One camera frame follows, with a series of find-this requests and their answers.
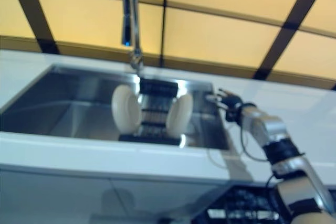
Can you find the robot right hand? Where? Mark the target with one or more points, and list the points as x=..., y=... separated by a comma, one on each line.
x=231, y=102

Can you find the cream round plate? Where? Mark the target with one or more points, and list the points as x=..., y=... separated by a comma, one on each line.
x=126, y=111
x=181, y=115

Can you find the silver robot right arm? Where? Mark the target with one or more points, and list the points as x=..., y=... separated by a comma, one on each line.
x=273, y=127

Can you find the black built-in dishwasher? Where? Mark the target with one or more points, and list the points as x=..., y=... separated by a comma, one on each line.
x=202, y=216

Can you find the black sink drying rack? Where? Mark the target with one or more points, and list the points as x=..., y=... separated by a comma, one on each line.
x=157, y=87

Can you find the white cabinet door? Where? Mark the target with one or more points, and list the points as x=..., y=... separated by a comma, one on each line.
x=170, y=203
x=52, y=197

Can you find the chrome pull-down kitchen faucet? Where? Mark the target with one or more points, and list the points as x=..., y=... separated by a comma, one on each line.
x=132, y=11

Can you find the stainless steel sink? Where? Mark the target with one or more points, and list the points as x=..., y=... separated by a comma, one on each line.
x=65, y=103

